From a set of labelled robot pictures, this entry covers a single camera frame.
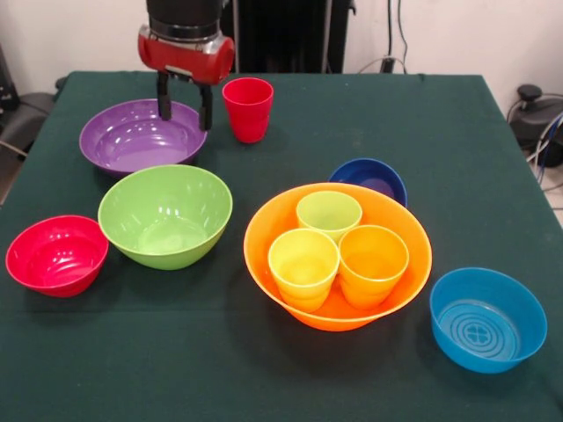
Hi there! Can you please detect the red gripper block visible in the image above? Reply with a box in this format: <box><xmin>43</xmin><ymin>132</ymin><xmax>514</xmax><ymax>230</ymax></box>
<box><xmin>137</xmin><ymin>25</ymin><xmax>237</xmax><ymax>132</ymax></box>

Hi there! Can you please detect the large orange bowl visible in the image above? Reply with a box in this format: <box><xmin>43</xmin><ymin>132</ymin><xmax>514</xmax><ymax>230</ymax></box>
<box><xmin>243</xmin><ymin>183</ymin><xmax>434</xmax><ymax>332</ymax></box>

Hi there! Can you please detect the light green cup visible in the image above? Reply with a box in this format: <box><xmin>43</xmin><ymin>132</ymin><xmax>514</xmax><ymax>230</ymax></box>
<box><xmin>295</xmin><ymin>190</ymin><xmax>364</xmax><ymax>243</ymax></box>

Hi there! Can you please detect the yellow cup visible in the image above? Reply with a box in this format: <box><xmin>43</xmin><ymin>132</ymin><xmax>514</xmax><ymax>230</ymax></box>
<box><xmin>267</xmin><ymin>228</ymin><xmax>341</xmax><ymax>314</ymax></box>

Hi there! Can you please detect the orange cup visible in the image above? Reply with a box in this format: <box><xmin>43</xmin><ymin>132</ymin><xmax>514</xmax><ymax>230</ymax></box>
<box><xmin>338</xmin><ymin>224</ymin><xmax>411</xmax><ymax>311</ymax></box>

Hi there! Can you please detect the red-pink cup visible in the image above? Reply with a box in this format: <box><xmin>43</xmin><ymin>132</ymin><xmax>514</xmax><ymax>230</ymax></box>
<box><xmin>222</xmin><ymin>77</ymin><xmax>275</xmax><ymax>144</ymax></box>

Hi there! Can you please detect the purple bowl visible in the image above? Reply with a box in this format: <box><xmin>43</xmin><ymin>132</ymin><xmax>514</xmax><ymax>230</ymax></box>
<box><xmin>78</xmin><ymin>98</ymin><xmax>208</xmax><ymax>178</ymax></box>

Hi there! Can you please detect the light green bowl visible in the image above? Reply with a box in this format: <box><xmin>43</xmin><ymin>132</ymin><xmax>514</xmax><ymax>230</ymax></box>
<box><xmin>97</xmin><ymin>164</ymin><xmax>234</xmax><ymax>271</ymax></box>

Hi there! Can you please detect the black metal stand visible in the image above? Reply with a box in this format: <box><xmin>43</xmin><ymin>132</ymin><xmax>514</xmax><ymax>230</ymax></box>
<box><xmin>0</xmin><ymin>43</ymin><xmax>21</xmax><ymax>111</ymax></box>

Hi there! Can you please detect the dark blue bowl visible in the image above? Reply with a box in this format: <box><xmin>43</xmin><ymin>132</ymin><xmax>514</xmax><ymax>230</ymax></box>
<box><xmin>327</xmin><ymin>157</ymin><xmax>409</xmax><ymax>207</ymax></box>

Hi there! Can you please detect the red-pink bowl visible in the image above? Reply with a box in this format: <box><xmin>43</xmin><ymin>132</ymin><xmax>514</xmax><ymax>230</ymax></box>
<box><xmin>4</xmin><ymin>214</ymin><xmax>110</xmax><ymax>299</ymax></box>

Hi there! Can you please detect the dark green tablecloth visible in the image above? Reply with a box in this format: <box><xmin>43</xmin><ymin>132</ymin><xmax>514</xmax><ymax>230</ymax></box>
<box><xmin>0</xmin><ymin>69</ymin><xmax>563</xmax><ymax>422</ymax></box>

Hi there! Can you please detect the light blue bowl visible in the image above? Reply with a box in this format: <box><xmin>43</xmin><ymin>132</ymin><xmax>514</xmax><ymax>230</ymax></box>
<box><xmin>428</xmin><ymin>266</ymin><xmax>549</xmax><ymax>375</ymax></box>

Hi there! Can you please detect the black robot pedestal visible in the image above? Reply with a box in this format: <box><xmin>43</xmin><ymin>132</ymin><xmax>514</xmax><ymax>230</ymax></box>
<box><xmin>219</xmin><ymin>0</ymin><xmax>356</xmax><ymax>74</ymax></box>

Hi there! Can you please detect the tangle of cables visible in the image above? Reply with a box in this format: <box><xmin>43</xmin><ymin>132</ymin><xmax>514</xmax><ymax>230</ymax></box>
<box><xmin>525</xmin><ymin>112</ymin><xmax>563</xmax><ymax>193</ymax></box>

